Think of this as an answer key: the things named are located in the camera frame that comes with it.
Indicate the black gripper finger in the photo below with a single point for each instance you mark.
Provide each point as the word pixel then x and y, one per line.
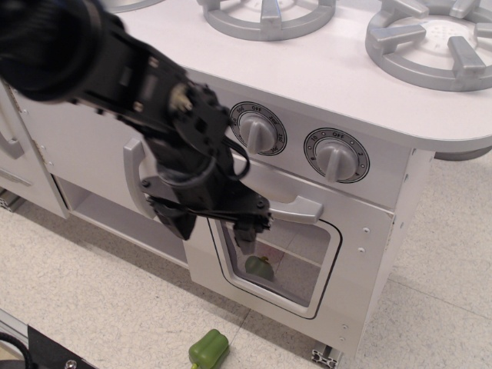
pixel 176 218
pixel 245 236

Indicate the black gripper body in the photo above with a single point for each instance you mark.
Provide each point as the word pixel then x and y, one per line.
pixel 208 188

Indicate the white toy oven door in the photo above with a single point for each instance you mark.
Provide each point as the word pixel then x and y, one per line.
pixel 317 279

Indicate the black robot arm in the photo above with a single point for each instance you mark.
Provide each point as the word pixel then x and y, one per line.
pixel 75 51

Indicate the grey middle oven knob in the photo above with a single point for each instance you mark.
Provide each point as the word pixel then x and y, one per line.
pixel 258 128

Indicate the grey oven knob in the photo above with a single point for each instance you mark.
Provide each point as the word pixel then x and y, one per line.
pixel 337 156
pixel 258 128

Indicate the grey right oven knob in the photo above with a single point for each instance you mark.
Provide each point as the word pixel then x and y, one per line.
pixel 337 156

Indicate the green toy bell pepper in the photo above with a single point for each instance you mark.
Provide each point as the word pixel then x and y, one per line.
pixel 210 351

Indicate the white toy kitchen unit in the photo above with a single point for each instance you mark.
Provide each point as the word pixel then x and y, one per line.
pixel 80 263

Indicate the grey middle stove burner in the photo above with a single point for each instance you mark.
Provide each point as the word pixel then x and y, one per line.
pixel 272 25

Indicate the grey stove burner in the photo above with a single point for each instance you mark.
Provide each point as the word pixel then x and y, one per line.
pixel 440 45
pixel 272 25

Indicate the grey right stove burner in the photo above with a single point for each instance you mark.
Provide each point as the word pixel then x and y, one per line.
pixel 440 45

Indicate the silver cabinet door handle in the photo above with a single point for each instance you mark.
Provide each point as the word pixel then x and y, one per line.
pixel 133 156

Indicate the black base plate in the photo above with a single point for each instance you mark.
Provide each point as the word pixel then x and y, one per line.
pixel 43 352

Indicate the aluminium frame rail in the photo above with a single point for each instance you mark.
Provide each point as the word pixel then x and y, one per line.
pixel 14 327

